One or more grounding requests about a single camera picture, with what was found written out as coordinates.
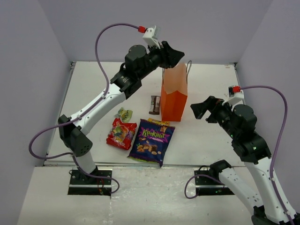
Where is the green candy packet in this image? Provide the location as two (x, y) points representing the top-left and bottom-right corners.
(114, 107), (133, 123)

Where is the yellow M&M's large pack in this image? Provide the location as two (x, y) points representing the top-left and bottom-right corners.
(148, 118), (170, 126)

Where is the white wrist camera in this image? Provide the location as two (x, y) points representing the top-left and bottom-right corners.
(142, 25), (161, 49)
(222, 86), (244, 106)

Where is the red gummy candy bag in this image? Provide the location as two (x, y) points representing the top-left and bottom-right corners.
(106, 118), (137, 150)

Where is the brown chocolate bar wrapper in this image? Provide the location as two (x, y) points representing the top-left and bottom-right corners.
(149, 96), (160, 115)

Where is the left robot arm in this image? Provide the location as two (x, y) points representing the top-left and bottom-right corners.
(58, 41), (185, 184)

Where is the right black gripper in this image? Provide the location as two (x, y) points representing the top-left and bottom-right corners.
(191, 95), (239, 140)

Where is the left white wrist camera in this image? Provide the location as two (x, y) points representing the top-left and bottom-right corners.
(142, 25), (161, 49)

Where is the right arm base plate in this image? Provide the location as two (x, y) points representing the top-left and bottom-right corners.
(194, 165), (234, 196)

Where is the purple Krokant candy bag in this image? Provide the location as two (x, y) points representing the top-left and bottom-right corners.
(128, 119), (175, 167)

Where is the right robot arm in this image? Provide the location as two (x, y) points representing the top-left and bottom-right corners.
(190, 96), (300, 225)

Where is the orange paper bag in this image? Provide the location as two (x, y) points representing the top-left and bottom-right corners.
(160, 63), (188, 122)

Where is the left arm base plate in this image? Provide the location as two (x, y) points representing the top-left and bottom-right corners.
(67, 169), (112, 196)

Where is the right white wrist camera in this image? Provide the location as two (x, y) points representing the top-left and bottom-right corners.
(222, 86), (244, 106)

